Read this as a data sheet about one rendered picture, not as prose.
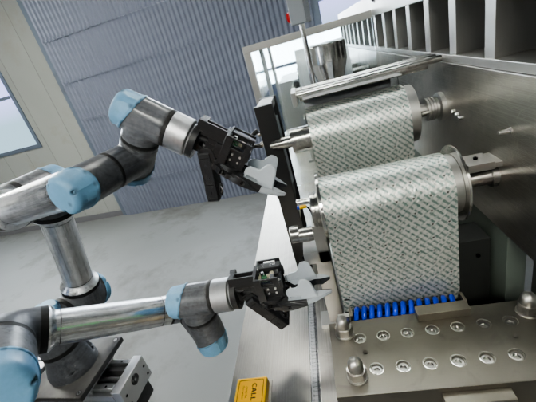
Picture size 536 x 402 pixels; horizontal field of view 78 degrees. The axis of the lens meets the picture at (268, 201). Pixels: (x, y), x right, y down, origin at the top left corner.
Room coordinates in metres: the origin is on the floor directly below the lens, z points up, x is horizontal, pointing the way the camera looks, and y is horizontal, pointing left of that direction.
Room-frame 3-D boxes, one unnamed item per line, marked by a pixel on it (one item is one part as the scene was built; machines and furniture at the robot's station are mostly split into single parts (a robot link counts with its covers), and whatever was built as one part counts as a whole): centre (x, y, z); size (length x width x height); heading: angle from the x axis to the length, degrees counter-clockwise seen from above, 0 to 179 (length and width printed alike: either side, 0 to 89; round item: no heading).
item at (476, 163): (0.55, -0.40, 1.28); 0.06 x 0.05 x 0.02; 78
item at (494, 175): (0.55, -0.39, 1.25); 0.07 x 0.04 x 0.04; 78
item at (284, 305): (0.55, 0.02, 1.09); 0.09 x 0.05 x 0.02; 69
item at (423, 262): (0.53, -0.21, 1.11); 0.23 x 0.01 x 0.18; 78
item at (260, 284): (0.59, 0.07, 1.12); 0.12 x 0.08 x 0.09; 78
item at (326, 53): (1.29, -0.36, 1.50); 0.14 x 0.14 x 0.06
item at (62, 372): (0.85, 0.76, 0.87); 0.15 x 0.15 x 0.10
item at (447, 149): (0.56, -0.36, 1.25); 0.15 x 0.01 x 0.15; 168
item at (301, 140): (0.86, -0.14, 1.33); 0.06 x 0.06 x 0.06; 78
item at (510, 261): (1.59, -0.66, 1.02); 2.24 x 0.04 x 0.24; 168
